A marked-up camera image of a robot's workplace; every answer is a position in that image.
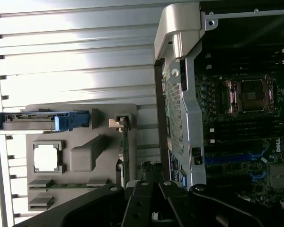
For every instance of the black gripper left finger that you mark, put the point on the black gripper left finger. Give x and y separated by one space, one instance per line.
85 205

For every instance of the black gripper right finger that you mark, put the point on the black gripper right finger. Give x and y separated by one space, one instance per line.
227 203

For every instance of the green RAM stick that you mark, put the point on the green RAM stick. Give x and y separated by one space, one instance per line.
68 186

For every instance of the blue expansion slot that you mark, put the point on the blue expansion slot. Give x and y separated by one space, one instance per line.
227 158

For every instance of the grey parts rack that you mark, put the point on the grey parts rack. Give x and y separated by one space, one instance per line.
104 156

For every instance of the grey chipset heatsink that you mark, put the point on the grey chipset heatsink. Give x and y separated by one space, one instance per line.
281 177

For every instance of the silver CPU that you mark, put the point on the silver CPU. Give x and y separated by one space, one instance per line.
46 157

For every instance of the black RAM slot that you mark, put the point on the black RAM slot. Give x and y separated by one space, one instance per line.
251 139
251 128
251 67
251 56
251 61
251 51
251 122
251 133

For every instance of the green motherboard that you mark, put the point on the green motherboard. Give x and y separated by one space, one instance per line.
267 144

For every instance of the hard disk in blue caddy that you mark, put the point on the hard disk in blue caddy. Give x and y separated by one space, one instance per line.
61 123

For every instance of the open PC case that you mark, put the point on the open PC case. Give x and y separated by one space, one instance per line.
191 118

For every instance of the metal CPU socket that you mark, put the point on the metal CPU socket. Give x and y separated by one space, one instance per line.
251 94

